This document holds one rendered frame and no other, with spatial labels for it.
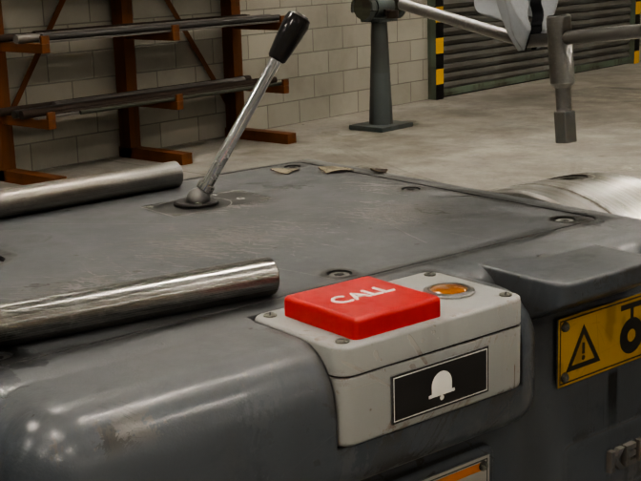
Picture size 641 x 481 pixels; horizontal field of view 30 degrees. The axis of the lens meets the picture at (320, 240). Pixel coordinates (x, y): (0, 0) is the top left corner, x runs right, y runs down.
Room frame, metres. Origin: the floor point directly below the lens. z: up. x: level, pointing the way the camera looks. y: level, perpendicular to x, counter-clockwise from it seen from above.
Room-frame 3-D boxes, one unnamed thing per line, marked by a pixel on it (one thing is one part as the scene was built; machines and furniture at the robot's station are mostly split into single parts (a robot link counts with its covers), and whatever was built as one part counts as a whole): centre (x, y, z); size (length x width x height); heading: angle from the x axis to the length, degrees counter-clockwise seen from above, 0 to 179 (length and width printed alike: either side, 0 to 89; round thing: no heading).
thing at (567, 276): (0.71, -0.15, 1.24); 0.09 x 0.08 x 0.03; 128
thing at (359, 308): (0.60, -0.02, 1.26); 0.06 x 0.06 x 0.02; 38
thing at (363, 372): (0.62, -0.04, 1.23); 0.13 x 0.08 x 0.05; 128
